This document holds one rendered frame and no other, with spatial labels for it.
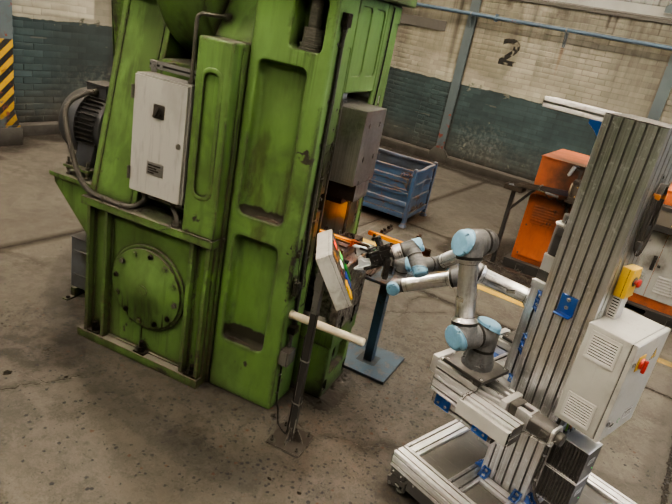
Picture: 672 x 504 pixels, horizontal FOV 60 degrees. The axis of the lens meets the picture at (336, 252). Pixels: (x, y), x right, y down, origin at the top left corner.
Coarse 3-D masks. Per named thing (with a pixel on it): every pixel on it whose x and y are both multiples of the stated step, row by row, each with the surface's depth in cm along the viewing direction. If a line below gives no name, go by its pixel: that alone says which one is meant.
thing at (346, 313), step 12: (312, 264) 337; (348, 264) 331; (312, 276) 343; (312, 288) 345; (360, 288) 366; (324, 300) 344; (324, 312) 346; (336, 312) 339; (348, 312) 358; (336, 324) 343
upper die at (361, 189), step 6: (330, 186) 323; (336, 186) 321; (342, 186) 320; (348, 186) 318; (354, 186) 317; (360, 186) 323; (366, 186) 333; (330, 192) 324; (336, 192) 322; (342, 192) 321; (348, 192) 319; (354, 192) 318; (360, 192) 326; (366, 192) 336; (342, 198) 322; (348, 198) 320; (354, 198) 320
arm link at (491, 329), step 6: (480, 318) 265; (486, 318) 268; (480, 324) 263; (486, 324) 261; (492, 324) 263; (498, 324) 265; (486, 330) 261; (492, 330) 261; (498, 330) 262; (486, 336) 260; (492, 336) 262; (498, 336) 264; (486, 342) 261; (492, 342) 263; (480, 348) 265; (486, 348) 264; (492, 348) 265
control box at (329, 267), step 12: (324, 240) 283; (324, 252) 269; (336, 252) 281; (324, 264) 266; (336, 264) 267; (324, 276) 268; (336, 276) 268; (336, 288) 270; (336, 300) 273; (348, 300) 273
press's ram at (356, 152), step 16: (352, 112) 300; (368, 112) 298; (384, 112) 321; (352, 128) 303; (368, 128) 306; (336, 144) 309; (352, 144) 305; (368, 144) 314; (336, 160) 311; (352, 160) 308; (368, 160) 322; (336, 176) 314; (352, 176) 310; (368, 176) 330
